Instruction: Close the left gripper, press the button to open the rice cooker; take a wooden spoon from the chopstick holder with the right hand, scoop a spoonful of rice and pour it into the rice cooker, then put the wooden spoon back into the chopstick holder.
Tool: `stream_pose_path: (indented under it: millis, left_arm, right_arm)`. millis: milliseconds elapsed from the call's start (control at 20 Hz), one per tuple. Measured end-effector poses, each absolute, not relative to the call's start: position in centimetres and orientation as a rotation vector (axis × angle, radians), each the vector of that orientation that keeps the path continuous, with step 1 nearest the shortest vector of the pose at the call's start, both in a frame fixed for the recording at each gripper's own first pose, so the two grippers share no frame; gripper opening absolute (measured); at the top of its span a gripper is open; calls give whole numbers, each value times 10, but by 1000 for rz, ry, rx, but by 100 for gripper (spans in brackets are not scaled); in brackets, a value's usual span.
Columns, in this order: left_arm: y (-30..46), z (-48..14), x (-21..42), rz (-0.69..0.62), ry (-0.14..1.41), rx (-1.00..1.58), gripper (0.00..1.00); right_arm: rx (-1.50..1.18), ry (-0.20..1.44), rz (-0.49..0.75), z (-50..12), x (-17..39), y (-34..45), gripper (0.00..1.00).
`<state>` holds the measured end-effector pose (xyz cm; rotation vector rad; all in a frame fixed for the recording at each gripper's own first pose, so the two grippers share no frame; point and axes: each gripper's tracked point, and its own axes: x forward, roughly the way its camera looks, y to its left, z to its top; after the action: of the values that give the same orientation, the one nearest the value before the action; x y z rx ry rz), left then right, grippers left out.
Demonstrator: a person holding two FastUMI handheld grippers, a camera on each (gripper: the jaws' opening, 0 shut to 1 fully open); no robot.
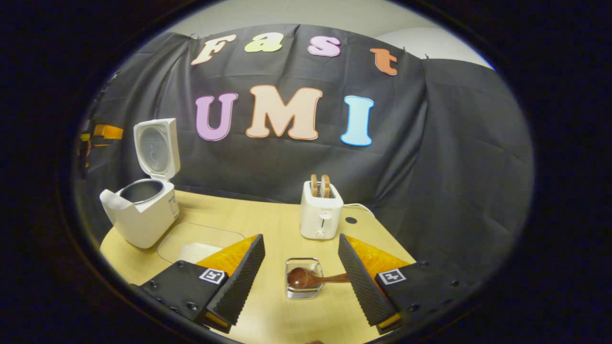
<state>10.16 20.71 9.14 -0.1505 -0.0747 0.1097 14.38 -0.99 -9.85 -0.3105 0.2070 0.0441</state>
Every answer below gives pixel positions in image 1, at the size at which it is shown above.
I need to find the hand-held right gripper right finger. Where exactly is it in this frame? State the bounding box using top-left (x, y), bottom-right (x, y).
top-left (338, 233), bottom-right (471, 335)

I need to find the white rice cooker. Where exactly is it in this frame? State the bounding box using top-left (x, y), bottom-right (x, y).
top-left (99, 118), bottom-right (181, 249)

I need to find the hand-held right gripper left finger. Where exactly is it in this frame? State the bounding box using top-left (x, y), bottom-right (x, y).
top-left (139, 233), bottom-right (266, 334)

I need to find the metal wire chopstick holder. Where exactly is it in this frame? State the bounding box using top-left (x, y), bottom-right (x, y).
top-left (285, 258), bottom-right (325, 300)

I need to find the brown wooden spoon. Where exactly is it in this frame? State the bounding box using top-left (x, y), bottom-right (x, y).
top-left (287, 267), bottom-right (352, 290)

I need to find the black backdrop cloth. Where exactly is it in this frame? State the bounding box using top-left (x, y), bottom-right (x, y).
top-left (72, 23), bottom-right (535, 268)

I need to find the white toaster cable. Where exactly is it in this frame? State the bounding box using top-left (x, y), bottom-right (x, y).
top-left (343, 203), bottom-right (376, 219)

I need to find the clear glass dish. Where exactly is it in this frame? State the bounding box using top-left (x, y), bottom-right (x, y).
top-left (157, 222), bottom-right (246, 265)

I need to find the white toaster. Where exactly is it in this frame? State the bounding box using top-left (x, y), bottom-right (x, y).
top-left (300, 181), bottom-right (344, 240)

